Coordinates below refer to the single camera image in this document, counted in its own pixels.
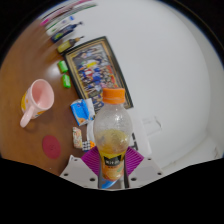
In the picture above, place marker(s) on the white printed paper bag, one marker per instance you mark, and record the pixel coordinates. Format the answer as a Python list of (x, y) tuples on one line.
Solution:
[(140, 140)]

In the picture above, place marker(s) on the small green block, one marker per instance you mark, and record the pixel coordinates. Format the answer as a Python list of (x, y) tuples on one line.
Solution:
[(63, 66), (66, 81)]

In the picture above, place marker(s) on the small patterned snack packet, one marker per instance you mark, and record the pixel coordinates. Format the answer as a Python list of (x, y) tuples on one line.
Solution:
[(77, 137)]

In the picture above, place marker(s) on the pink mug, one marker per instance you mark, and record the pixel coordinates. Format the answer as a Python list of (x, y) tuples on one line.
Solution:
[(40, 96)]

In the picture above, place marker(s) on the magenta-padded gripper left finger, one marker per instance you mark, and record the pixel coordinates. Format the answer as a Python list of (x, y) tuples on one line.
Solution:
[(80, 172)]

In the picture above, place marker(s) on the framed group photo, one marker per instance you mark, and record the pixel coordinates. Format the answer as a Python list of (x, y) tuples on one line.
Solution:
[(96, 71)]

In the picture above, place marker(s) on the tall pink-white box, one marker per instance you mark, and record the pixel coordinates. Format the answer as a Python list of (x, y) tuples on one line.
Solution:
[(56, 15)]

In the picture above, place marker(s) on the colourful puzzle cube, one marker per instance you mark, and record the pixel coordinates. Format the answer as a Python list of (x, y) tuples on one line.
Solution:
[(87, 145)]

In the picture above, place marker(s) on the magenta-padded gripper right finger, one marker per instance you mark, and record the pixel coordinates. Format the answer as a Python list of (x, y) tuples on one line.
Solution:
[(143, 171)]

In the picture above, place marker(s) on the tall green-white box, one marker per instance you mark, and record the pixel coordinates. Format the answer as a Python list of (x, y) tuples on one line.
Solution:
[(65, 18)]

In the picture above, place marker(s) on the white lotion bottle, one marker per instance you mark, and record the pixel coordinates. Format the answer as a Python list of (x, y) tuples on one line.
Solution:
[(57, 27)]

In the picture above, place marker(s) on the dark blue pump bottle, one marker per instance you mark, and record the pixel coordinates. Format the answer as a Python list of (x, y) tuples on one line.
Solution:
[(63, 32)]

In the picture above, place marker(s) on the round red coaster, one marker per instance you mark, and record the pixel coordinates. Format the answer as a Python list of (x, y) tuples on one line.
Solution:
[(51, 147)]

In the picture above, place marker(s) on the orange-capped juice bottle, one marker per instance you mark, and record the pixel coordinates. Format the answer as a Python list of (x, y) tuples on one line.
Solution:
[(112, 133)]

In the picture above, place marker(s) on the amber pump bottle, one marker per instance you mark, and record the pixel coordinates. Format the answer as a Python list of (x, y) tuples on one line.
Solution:
[(66, 45)]

